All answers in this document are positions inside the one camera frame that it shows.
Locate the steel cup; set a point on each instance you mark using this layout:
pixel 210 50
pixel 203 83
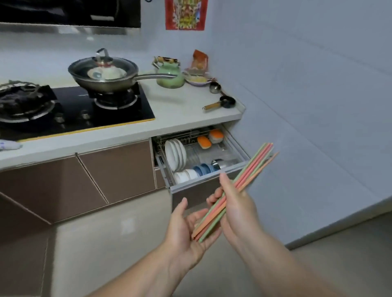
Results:
pixel 218 164

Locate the bundle of colourful chopsticks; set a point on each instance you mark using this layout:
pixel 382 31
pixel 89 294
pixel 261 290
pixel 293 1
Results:
pixel 254 166

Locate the black range hood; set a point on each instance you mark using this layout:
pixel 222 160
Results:
pixel 61 13

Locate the person's left forearm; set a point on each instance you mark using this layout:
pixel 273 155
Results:
pixel 147 275

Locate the black glass gas stove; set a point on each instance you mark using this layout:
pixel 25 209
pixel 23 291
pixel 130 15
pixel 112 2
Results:
pixel 70 104

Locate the person's right hand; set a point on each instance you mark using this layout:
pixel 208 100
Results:
pixel 240 215

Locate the steel frying pan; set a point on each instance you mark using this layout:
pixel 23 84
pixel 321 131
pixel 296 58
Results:
pixel 104 84

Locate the person's left hand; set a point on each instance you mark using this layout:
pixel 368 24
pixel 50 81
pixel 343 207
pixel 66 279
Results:
pixel 182 235

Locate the red wall poster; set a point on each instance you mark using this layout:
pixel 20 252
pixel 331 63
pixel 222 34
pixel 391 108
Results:
pixel 186 13

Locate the person's right thumb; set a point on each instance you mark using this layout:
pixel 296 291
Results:
pixel 227 185

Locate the green kettle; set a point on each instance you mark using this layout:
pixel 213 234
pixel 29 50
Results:
pixel 170 78

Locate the brown kitchen drawer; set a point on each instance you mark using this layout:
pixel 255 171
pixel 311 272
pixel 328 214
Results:
pixel 190 195

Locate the orange food packet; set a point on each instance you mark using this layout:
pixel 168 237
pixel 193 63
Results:
pixel 199 61

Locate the person's left thumb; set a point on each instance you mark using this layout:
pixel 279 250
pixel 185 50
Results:
pixel 180 209

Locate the blue bowl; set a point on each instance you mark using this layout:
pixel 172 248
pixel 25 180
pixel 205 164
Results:
pixel 200 169
pixel 211 167

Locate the purple plate with food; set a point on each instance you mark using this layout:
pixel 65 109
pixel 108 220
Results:
pixel 197 80

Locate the stack of white plates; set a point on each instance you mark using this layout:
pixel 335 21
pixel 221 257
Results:
pixel 174 154

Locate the white tube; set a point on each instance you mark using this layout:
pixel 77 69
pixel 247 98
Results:
pixel 9 145

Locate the steel ladle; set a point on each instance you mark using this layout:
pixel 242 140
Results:
pixel 215 87

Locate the glass pan lid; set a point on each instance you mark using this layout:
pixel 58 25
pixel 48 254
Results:
pixel 104 65

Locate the white bowl in pan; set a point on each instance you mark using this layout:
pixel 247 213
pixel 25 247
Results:
pixel 107 72

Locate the stove knob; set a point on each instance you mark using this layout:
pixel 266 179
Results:
pixel 85 114
pixel 59 117

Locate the person's right forearm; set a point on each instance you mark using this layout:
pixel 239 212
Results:
pixel 275 266

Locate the black burner grate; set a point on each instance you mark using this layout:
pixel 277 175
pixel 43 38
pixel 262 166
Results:
pixel 115 99
pixel 24 98

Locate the brown cabinet door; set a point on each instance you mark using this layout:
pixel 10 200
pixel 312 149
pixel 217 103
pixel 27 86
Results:
pixel 52 189
pixel 119 171

